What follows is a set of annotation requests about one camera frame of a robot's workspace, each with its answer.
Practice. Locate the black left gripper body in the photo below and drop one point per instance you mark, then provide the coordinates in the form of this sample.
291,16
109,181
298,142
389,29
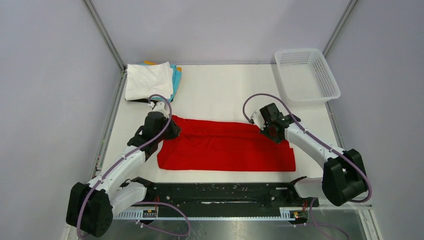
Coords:
170,133

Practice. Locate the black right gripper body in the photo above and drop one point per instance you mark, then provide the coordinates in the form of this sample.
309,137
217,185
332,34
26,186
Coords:
267,131

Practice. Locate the red t-shirt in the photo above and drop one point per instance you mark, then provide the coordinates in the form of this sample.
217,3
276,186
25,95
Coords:
205,145

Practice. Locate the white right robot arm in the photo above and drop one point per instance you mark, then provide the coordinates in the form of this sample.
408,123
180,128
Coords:
344,177

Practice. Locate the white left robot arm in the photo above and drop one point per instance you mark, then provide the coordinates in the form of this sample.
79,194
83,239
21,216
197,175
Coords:
93,205

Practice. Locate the folded black t-shirt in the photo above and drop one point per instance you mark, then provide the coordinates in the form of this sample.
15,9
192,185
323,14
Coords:
143,100

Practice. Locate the folded white t-shirt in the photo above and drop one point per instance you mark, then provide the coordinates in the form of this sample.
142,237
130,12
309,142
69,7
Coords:
146,80

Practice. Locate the folded blue t-shirt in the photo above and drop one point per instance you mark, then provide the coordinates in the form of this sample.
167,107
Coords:
176,79

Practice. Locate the white plastic basket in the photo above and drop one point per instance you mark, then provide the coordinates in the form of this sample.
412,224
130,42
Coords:
305,77

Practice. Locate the folded yellow t-shirt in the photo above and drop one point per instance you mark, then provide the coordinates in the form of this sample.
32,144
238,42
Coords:
154,63

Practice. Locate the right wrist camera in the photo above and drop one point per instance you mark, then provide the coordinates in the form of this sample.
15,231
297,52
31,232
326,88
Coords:
257,119

